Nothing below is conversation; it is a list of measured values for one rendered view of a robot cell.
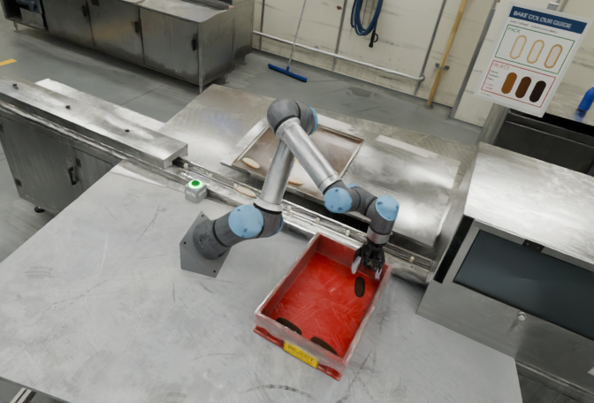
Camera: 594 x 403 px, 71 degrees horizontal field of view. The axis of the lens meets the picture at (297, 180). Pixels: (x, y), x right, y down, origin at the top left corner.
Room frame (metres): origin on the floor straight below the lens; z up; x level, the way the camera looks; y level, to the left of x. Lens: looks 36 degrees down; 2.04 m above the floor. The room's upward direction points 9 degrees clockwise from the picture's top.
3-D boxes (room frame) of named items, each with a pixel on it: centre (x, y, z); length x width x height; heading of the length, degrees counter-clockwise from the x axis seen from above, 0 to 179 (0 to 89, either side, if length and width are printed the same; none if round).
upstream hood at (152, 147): (1.85, 1.18, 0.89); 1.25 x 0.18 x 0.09; 69
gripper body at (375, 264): (1.03, -0.30, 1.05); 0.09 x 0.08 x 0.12; 174
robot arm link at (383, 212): (1.04, -0.29, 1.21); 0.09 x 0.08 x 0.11; 52
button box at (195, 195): (1.44, 0.44, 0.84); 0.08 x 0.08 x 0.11; 69
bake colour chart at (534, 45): (1.93, -0.95, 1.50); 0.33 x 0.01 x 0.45; 65
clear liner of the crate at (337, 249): (0.96, -0.17, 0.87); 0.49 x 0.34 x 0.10; 157
